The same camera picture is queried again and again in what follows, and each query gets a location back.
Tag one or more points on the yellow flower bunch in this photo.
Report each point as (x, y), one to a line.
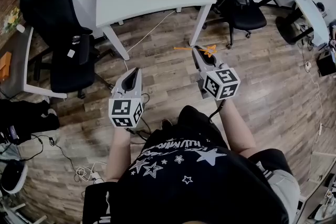
(11, 19)

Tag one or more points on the small white jar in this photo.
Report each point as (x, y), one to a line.
(21, 28)

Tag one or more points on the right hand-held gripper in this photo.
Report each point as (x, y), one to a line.
(221, 84)

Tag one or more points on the person's left forearm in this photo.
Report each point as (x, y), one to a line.
(118, 154)

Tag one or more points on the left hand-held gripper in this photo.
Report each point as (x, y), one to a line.
(123, 108)

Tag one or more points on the orange box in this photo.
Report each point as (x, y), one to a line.
(5, 66)

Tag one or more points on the white tag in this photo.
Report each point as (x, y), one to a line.
(71, 53)

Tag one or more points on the black shoe with white sole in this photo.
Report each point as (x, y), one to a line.
(13, 175)

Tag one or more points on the black office chair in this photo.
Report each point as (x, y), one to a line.
(71, 68)
(246, 18)

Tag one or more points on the white side desk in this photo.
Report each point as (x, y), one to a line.
(309, 13)

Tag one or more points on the black bag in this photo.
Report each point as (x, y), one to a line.
(26, 118)

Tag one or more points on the orange star stick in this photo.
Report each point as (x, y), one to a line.
(183, 48)

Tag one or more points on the person's right forearm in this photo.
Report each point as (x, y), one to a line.
(237, 128)

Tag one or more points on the person's black star shirt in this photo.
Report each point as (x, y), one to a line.
(189, 186)

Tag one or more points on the white power strip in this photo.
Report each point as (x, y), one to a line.
(95, 175)

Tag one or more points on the black box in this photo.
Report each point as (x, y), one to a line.
(326, 63)

